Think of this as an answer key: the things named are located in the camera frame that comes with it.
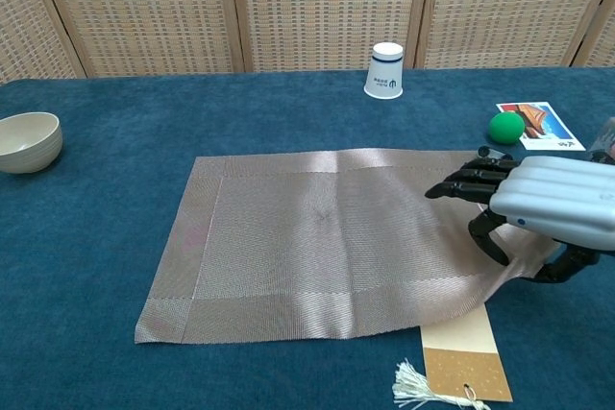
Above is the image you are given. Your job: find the grey woven placemat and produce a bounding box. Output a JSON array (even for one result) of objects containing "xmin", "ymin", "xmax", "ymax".
[{"xmin": 134, "ymin": 147, "xmax": 561, "ymax": 346}]

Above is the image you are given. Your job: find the beige bowl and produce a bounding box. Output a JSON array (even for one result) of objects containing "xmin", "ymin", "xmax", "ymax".
[{"xmin": 0, "ymin": 111, "xmax": 64, "ymax": 175}]

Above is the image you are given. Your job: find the white paper cup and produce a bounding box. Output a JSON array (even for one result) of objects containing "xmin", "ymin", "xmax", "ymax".
[{"xmin": 363, "ymin": 42, "xmax": 404, "ymax": 100}]

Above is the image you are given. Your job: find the woven wooden folding screen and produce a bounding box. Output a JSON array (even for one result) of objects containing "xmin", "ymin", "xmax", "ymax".
[{"xmin": 0, "ymin": 0, "xmax": 615, "ymax": 84}]

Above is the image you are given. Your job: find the green ball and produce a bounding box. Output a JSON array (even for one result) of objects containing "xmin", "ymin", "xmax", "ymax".
[{"xmin": 488, "ymin": 111, "xmax": 526, "ymax": 146}]

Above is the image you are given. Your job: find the gold cream bookmark with tassel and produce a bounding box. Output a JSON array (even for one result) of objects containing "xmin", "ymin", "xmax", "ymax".
[{"xmin": 392, "ymin": 306, "xmax": 514, "ymax": 410}]

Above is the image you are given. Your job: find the blue table cloth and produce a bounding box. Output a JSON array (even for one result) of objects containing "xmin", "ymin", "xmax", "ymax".
[{"xmin": 0, "ymin": 66, "xmax": 615, "ymax": 410}]

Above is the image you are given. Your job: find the colourful postcard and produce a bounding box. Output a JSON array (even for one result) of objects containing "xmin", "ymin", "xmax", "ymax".
[{"xmin": 496, "ymin": 101, "xmax": 587, "ymax": 152}]

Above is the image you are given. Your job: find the dark object at edge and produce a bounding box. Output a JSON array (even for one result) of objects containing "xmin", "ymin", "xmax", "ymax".
[{"xmin": 586, "ymin": 116, "xmax": 615, "ymax": 164}]

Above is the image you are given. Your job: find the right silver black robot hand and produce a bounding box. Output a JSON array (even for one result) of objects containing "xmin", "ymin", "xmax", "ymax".
[{"xmin": 424, "ymin": 155, "xmax": 615, "ymax": 284}]

